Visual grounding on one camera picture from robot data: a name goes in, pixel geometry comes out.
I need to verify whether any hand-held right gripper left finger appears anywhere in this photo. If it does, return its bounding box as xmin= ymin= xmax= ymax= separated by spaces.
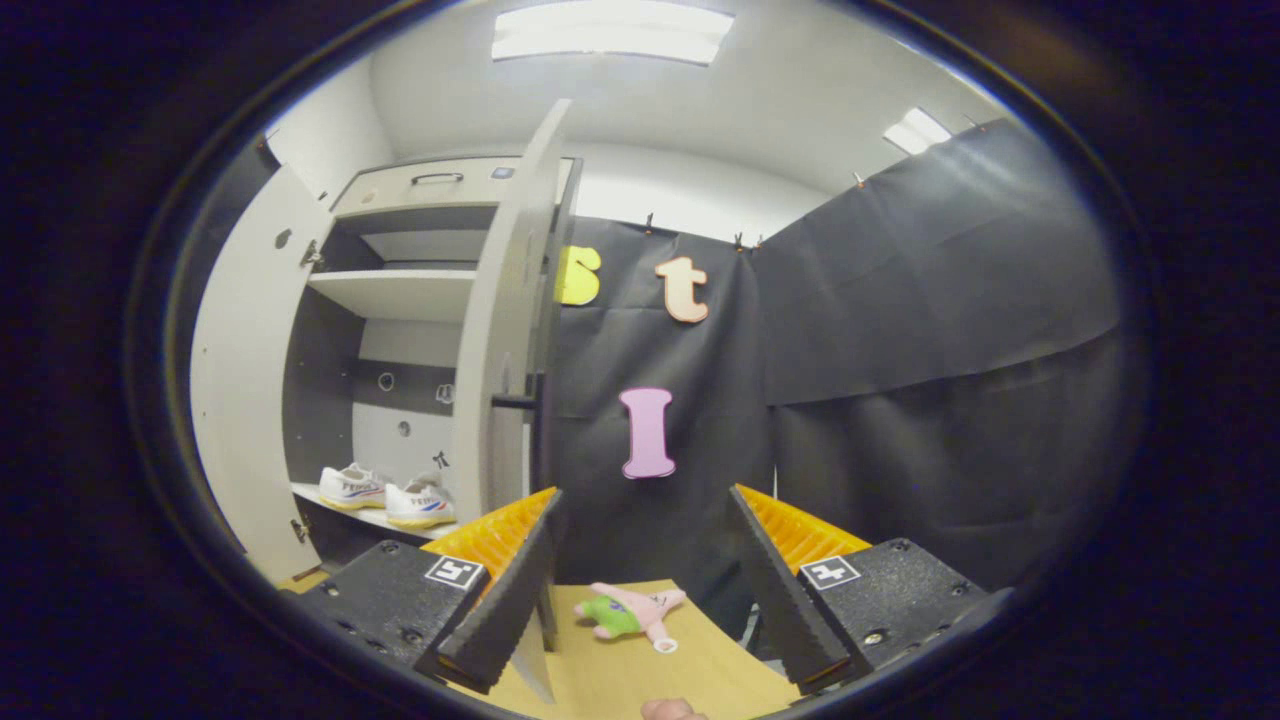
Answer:
xmin=300 ymin=487 xmax=566 ymax=696

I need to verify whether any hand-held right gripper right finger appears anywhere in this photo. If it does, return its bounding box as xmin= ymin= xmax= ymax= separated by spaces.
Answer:
xmin=728 ymin=484 xmax=991 ymax=696

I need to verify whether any white sneaker shoe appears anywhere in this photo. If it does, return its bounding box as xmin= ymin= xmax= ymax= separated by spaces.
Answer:
xmin=385 ymin=478 xmax=458 ymax=529
xmin=318 ymin=463 xmax=388 ymax=511

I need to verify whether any grey cabinet door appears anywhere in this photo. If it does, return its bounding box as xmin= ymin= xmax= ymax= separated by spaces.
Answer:
xmin=450 ymin=98 xmax=583 ymax=704
xmin=190 ymin=165 xmax=336 ymax=586

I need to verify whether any grey shoe cabinet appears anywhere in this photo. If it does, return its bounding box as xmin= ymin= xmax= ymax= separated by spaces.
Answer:
xmin=283 ymin=155 xmax=576 ymax=571

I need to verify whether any grey cabinet drawer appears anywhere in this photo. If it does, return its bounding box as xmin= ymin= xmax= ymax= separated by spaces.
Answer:
xmin=333 ymin=157 xmax=571 ymax=216

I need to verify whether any pink green plush toy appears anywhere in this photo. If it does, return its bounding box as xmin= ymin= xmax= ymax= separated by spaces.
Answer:
xmin=575 ymin=583 xmax=688 ymax=654

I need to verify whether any black backdrop cloth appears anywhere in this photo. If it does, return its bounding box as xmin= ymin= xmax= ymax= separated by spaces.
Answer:
xmin=540 ymin=118 xmax=1126 ymax=641

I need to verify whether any small ceiling light panel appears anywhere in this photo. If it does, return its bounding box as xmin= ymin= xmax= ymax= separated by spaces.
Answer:
xmin=883 ymin=107 xmax=953 ymax=157

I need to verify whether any large ceiling light panel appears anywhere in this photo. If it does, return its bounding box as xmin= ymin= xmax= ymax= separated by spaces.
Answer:
xmin=490 ymin=0 xmax=736 ymax=67

